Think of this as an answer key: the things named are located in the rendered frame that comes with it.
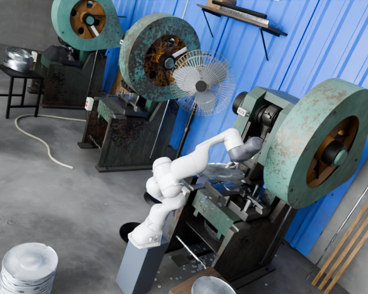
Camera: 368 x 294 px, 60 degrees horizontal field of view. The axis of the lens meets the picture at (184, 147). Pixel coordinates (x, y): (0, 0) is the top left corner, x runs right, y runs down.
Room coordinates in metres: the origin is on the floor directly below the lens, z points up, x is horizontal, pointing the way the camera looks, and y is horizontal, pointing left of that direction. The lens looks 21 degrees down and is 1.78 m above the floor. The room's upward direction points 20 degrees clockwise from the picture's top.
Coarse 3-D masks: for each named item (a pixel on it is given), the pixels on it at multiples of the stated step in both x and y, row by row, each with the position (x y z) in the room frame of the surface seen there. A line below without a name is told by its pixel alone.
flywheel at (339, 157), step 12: (348, 120) 2.07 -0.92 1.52; (336, 132) 2.02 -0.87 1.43; (348, 132) 2.14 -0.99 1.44; (324, 144) 1.88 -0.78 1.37; (336, 144) 1.87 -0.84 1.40; (348, 144) 2.15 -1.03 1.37; (324, 156) 1.86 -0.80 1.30; (336, 156) 1.84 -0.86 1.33; (312, 168) 1.96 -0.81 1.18; (324, 168) 2.11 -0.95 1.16; (336, 168) 2.14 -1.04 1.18; (312, 180) 2.04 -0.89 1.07; (324, 180) 2.07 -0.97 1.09
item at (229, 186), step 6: (210, 186) 2.04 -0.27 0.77; (216, 186) 2.06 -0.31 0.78; (222, 186) 2.10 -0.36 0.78; (228, 186) 2.12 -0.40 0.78; (234, 186) 2.16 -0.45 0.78; (222, 192) 2.00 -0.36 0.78; (228, 192) 2.03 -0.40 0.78; (234, 192) 2.06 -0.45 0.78; (240, 192) 2.10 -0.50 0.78; (222, 198) 2.09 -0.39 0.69; (228, 198) 2.06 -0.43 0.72; (234, 198) 2.11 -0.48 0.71
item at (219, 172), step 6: (210, 168) 1.93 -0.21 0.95; (216, 168) 1.91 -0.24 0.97; (222, 168) 1.90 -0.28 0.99; (210, 174) 2.01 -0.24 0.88; (216, 174) 1.99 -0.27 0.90; (222, 174) 1.99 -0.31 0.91; (228, 174) 1.97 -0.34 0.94; (234, 174) 1.94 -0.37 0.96; (240, 174) 1.93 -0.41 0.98; (222, 180) 2.05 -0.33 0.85; (234, 180) 2.01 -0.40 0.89
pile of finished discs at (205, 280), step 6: (204, 276) 1.61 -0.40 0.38; (210, 276) 1.63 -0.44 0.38; (198, 282) 1.55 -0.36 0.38; (204, 282) 1.57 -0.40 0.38; (210, 282) 1.58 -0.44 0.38; (216, 282) 1.60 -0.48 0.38; (222, 282) 1.62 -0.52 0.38; (192, 288) 1.49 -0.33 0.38; (198, 288) 1.50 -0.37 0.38; (204, 288) 1.52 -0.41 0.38; (210, 288) 1.53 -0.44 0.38; (216, 288) 1.55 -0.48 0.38; (222, 288) 1.57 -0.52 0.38; (228, 288) 1.59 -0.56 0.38
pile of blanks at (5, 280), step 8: (0, 280) 1.31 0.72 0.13; (8, 280) 1.27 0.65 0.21; (16, 280) 1.26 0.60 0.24; (40, 280) 1.31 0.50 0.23; (48, 280) 1.36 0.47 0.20; (0, 288) 1.30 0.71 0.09; (8, 288) 1.26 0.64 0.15; (16, 288) 1.26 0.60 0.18; (24, 288) 1.27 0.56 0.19; (32, 288) 1.29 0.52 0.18; (40, 288) 1.32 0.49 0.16; (48, 288) 1.38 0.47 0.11
